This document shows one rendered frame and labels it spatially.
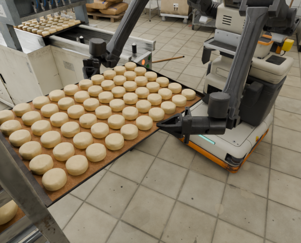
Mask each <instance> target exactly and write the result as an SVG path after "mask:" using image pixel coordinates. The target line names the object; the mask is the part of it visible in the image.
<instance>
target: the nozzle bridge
mask: <svg viewBox="0 0 301 243"><path fill-rule="evenodd" d="M32 1H33V2H34V4H35V6H36V7H37V3H36V0H0V32H1V34H2V36H3V38H4V40H5V43H6V45H7V47H9V48H12V49H15V50H20V49H22V47H21V44H20V42H19V39H18V37H17V35H16V32H15V30H14V27H13V26H18V25H21V24H22V23H23V22H26V21H29V20H32V19H36V18H39V17H43V16H46V15H49V14H53V13H56V12H60V11H63V10H67V9H70V8H74V12H75V16H76V19H77V20H82V21H85V24H88V23H89V20H88V15H87V9H86V4H87V3H88V4H91V3H94V0H71V3H68V0H66V1H65V5H62V1H61V0H60V2H59V3H58V7H56V5H55V0H53V4H52V5H51V6H52V8H51V9H49V7H48V3H47V0H45V2H46V5H45V6H44V9H45V11H42V10H41V6H40V1H39V0H37V2H38V7H37V13H34V10H33V7H32V3H31V2H32Z"/></svg>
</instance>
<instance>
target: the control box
mask: <svg viewBox="0 0 301 243"><path fill-rule="evenodd" d="M149 56H151V58H150V60H149ZM143 60H145V63H144V64H142V61H143ZM134 62H136V63H138V64H140V65H143V66H145V67H146V66H147V64H149V69H151V70H152V52H150V51H148V52H146V53H145V54H143V55H142V56H140V57H139V58H137V59H136V60H134Z"/></svg>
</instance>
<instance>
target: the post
mask: <svg viewBox="0 0 301 243"><path fill-rule="evenodd" d="M0 185H1V187H2V188H3V189H4V190H5V191H6V192H7V194H8V195H9V196H10V197H11V198H12V199H13V201H14V202H15V203H16V204H17V205H18V206H19V208H20V209H21V210H22V211H23V212H24V213H25V215H26V216H27V217H28V218H29V219H30V221H31V222H32V223H33V224H34V225H35V226H36V228H37V229H38V230H39V231H40V232H41V233H42V235H43V236H44V237H45V238H46V239H47V240H48V242H49V243H70V241H69V240H68V238H67V237H66V235H65V234H64V232H63V231H62V229H61V228H60V227H59V225H58V224H57V222H56V221H55V219H54V218H53V216H52V215H51V213H50V212H49V210H48V209H47V207H46V206H45V204H44V203H43V202H42V200H41V199H40V197H39V196H38V194H37V193H36V191H35V190H34V188H33V187H32V185H31V184H30V182H29V181H28V180H27V178H26V177H25V175H24V174H23V172H22V171H21V169H20V168H19V166H18V165H17V163H16V162H15V160H14V159H13V157H12V156H11V154H10V153H9V152H8V150H7V148H6V147H5V146H4V144H3V143H2V141H1V140H0Z"/></svg>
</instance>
